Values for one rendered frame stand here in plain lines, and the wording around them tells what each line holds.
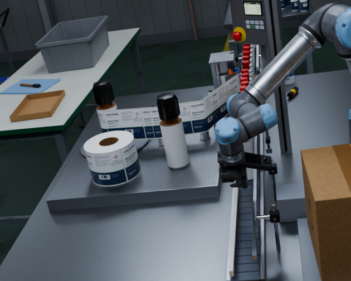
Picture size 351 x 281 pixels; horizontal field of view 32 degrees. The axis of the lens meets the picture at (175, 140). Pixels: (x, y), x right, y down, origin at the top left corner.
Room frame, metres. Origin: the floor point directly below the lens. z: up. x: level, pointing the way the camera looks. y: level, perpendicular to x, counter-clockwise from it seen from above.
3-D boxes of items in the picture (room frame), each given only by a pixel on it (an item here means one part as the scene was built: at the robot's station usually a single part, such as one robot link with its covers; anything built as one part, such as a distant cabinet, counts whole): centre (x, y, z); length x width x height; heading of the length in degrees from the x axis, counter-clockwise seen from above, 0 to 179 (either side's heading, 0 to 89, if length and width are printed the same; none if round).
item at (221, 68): (2.62, -0.28, 1.01); 0.14 x 0.13 x 0.26; 168
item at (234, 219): (1.91, -0.19, 0.91); 1.07 x 0.01 x 0.02; 168
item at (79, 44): (4.29, 0.56, 0.91); 0.60 x 0.40 x 0.22; 169
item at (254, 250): (1.90, -0.26, 0.96); 1.07 x 0.01 x 0.01; 168
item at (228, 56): (2.62, -0.28, 1.14); 0.14 x 0.11 x 0.01; 168
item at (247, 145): (1.95, -0.24, 0.98); 0.05 x 0.05 x 0.20
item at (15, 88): (3.83, 0.87, 0.81); 0.32 x 0.24 x 0.01; 61
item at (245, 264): (2.19, -0.29, 0.86); 1.65 x 0.08 x 0.04; 168
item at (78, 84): (4.06, 0.71, 0.40); 1.90 x 0.75 x 0.80; 166
